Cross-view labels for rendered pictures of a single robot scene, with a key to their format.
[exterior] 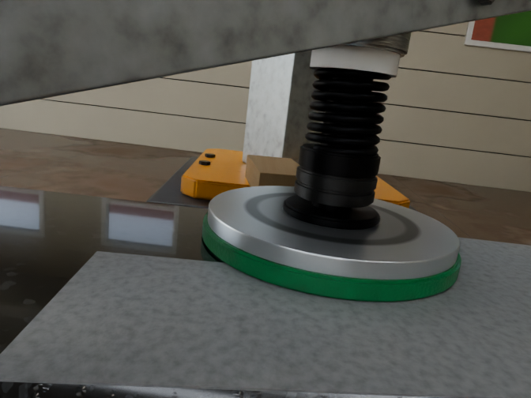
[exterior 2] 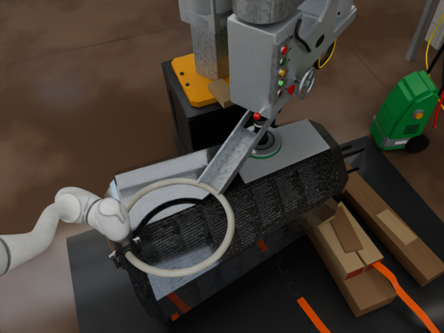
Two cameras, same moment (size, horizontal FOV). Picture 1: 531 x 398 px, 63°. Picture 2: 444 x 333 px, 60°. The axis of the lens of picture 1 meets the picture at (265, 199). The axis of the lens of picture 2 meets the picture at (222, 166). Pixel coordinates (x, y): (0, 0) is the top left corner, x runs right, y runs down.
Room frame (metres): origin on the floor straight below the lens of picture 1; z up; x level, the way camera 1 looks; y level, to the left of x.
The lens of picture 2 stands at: (-0.88, 0.49, 2.34)
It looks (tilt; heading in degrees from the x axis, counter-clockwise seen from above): 51 degrees down; 345
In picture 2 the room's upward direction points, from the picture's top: 5 degrees counter-clockwise
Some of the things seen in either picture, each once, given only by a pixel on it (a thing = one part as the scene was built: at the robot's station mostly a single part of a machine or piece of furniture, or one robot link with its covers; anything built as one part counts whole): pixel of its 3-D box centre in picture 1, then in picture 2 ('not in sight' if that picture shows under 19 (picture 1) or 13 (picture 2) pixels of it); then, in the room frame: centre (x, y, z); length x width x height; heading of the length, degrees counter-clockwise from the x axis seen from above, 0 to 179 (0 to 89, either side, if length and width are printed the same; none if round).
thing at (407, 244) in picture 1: (329, 220); (259, 140); (0.37, -0.06, 0.86); 0.21 x 0.21 x 0.01
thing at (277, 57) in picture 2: not in sight; (278, 71); (0.23, -0.07, 1.39); 0.08 x 0.03 x 0.28; 125
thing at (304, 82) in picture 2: not in sight; (299, 80); (0.34, -0.23, 1.22); 0.15 x 0.10 x 0.15; 125
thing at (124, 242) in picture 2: not in sight; (119, 234); (-0.07, 0.68, 1.09); 0.09 x 0.09 x 0.06
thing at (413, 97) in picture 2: not in sight; (412, 96); (0.72, -1.38, 0.43); 0.35 x 0.35 x 0.87; 77
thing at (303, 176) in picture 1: (336, 177); not in sight; (0.37, -0.06, 0.90); 0.07 x 0.07 x 0.01
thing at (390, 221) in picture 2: not in sight; (396, 226); (-0.02, -0.85, 0.13); 0.25 x 0.10 x 0.01; 12
